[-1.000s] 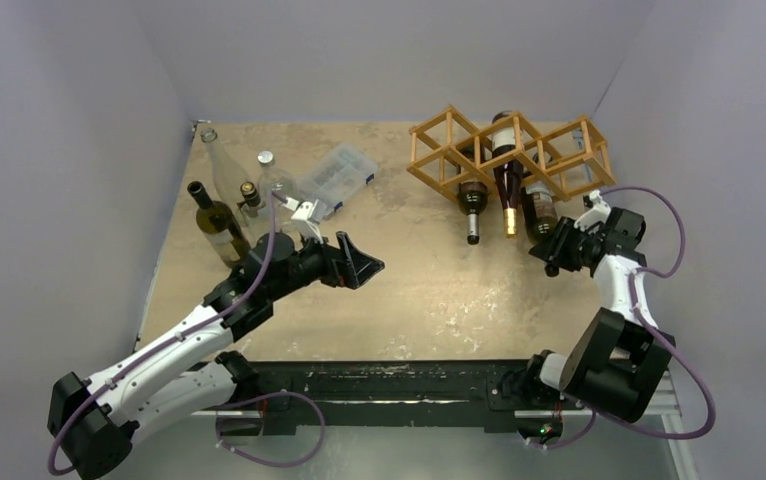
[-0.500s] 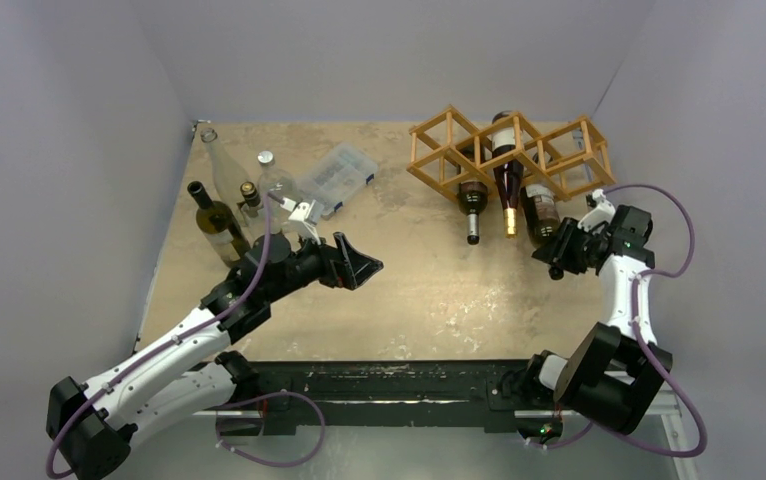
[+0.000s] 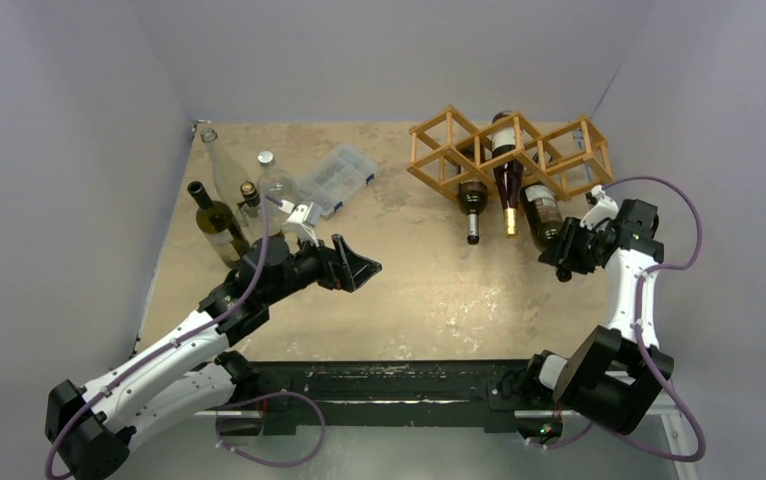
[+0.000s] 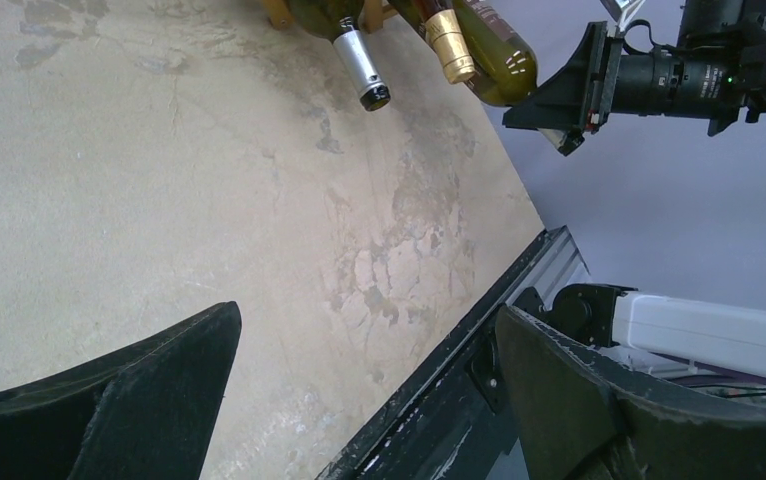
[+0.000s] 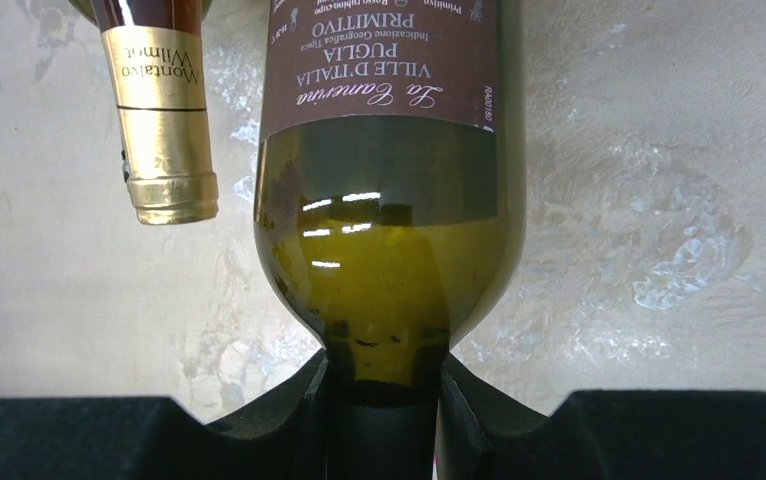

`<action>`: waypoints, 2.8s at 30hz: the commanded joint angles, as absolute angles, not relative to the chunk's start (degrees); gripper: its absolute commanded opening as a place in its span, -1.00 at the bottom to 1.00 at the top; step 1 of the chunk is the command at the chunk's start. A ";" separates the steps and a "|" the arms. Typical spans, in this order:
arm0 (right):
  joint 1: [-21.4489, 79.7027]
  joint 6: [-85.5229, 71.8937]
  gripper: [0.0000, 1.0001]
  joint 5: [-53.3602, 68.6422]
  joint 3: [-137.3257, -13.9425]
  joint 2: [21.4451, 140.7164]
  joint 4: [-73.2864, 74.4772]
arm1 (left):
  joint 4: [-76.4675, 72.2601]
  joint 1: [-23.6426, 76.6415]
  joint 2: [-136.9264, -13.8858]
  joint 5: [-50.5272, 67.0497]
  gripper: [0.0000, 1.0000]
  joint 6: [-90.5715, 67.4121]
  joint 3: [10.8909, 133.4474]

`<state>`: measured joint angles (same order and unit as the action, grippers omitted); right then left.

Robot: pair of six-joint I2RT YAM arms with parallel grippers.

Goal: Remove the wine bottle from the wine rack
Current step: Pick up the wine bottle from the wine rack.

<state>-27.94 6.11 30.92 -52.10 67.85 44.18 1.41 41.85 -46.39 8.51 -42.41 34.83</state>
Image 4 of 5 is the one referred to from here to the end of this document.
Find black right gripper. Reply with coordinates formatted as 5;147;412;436
502;23;741;156

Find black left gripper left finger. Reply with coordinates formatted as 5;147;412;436
0;302;242;479

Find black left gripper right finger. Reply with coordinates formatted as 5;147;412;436
496;306;766;479

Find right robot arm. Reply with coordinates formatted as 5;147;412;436
503;1;766;381

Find brown bottle gold neck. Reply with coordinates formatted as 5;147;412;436
389;0;476;84

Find wooden wine rack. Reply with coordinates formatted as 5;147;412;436
260;0;397;39

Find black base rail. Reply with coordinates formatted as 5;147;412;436
317;229;560;479

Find aluminium frame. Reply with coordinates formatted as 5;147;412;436
516;226;593;308

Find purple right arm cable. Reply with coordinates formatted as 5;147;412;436
661;354;766;397

